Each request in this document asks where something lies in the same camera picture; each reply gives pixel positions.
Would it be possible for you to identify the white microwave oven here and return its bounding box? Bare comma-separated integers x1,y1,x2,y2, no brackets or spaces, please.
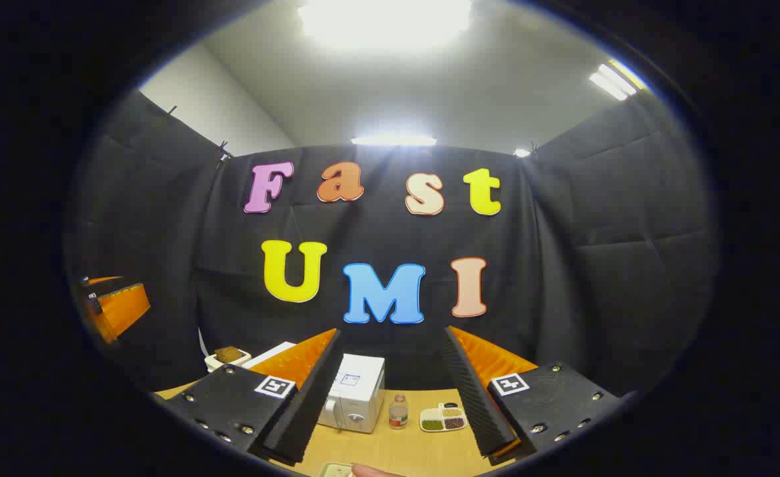
318,354,386,435

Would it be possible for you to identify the white toaster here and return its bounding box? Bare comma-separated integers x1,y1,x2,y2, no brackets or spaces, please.
204,346,252,373

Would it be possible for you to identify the white flat board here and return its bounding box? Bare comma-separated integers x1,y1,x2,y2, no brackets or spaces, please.
243,341,296,370

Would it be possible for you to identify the white divided plate of beans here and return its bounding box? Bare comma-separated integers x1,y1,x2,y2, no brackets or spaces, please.
419,403,467,433

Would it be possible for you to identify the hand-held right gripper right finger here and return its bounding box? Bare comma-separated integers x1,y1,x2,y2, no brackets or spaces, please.
440,325,629,467

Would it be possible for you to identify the black backdrop cloth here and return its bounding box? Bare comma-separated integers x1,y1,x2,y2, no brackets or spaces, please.
65,89,718,398

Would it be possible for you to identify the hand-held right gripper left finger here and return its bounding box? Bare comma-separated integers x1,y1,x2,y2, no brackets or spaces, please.
154,328,344,466

